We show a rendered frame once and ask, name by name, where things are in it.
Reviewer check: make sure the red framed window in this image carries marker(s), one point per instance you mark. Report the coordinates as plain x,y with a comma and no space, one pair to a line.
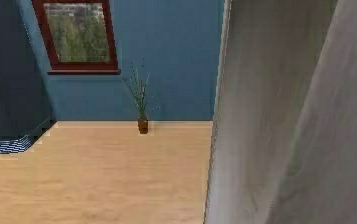
78,33

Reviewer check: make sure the green plant in brown pot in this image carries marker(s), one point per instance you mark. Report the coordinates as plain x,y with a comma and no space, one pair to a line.
142,115

